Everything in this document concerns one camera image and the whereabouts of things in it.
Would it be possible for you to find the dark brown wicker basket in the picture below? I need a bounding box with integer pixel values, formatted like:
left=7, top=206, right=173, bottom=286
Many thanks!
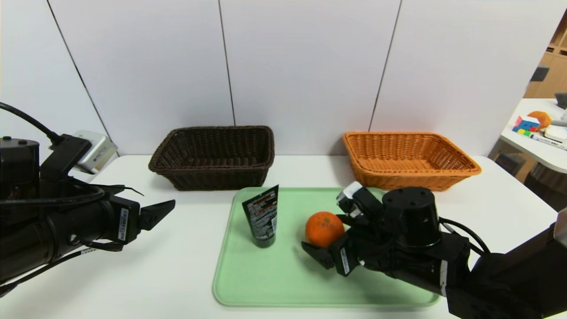
left=148, top=126, right=275, bottom=191

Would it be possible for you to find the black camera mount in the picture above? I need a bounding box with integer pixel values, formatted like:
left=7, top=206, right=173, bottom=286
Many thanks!
left=354, top=186, right=384, bottom=218
left=40, top=134, right=91, bottom=180

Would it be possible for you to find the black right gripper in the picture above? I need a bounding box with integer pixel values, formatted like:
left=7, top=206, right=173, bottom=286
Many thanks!
left=301, top=214, right=386, bottom=277

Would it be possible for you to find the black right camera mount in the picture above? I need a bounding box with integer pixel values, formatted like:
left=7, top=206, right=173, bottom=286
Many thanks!
left=354, top=186, right=384, bottom=218

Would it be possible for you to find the wooden shelf unit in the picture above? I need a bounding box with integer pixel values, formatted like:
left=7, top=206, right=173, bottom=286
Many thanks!
left=523, top=9, right=567, bottom=99

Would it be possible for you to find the thin black tagged cable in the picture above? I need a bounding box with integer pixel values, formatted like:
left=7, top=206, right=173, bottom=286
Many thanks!
left=0, top=248, right=98, bottom=297

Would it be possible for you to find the white side table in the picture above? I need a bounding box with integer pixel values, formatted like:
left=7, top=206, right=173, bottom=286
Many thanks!
left=500, top=98, right=567, bottom=174

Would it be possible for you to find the thin black cable tie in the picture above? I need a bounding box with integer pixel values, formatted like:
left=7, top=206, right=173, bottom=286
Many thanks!
left=106, top=184, right=144, bottom=196

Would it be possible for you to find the black cosmetic tube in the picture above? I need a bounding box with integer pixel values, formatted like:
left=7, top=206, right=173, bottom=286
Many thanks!
left=242, top=184, right=280, bottom=248

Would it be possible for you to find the orange wicker basket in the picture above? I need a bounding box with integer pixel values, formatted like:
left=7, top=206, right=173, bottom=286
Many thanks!
left=343, top=131, right=482, bottom=191

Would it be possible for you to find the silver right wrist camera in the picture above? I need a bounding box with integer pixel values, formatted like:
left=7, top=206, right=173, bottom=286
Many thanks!
left=336, top=181, right=364, bottom=211

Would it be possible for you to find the small white box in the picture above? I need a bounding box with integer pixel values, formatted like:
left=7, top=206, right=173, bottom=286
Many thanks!
left=544, top=125, right=567, bottom=142

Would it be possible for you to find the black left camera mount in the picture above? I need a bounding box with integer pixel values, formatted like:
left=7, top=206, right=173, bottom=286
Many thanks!
left=40, top=134, right=91, bottom=180

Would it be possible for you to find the orange fruit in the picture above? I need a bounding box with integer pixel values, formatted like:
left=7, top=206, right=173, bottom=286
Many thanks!
left=305, top=211, right=345, bottom=248

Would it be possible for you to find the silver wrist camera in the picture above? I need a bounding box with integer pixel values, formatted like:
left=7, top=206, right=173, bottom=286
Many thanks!
left=336, top=181, right=364, bottom=211
left=73, top=130, right=118, bottom=174

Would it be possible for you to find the colourful cube toy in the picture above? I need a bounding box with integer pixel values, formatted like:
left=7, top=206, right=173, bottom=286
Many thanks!
left=513, top=115, right=540, bottom=136

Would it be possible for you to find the orange plush toy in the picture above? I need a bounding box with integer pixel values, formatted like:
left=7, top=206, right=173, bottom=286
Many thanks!
left=527, top=111, right=552, bottom=130

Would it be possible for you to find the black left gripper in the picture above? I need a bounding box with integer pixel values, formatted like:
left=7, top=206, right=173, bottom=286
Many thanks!
left=66, top=194, right=176, bottom=245

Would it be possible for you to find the thick black left camera cable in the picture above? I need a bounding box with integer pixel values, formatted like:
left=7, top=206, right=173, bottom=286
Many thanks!
left=0, top=102, right=65, bottom=144

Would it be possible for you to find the white marker pen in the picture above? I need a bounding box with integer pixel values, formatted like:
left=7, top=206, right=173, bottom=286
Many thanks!
left=530, top=134, right=567, bottom=151

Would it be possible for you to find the light green plastic tray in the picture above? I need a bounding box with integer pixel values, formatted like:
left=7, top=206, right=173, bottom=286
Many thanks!
left=213, top=187, right=441, bottom=307

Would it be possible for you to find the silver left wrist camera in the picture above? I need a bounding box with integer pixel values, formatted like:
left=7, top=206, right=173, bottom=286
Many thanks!
left=73, top=130, right=118, bottom=174

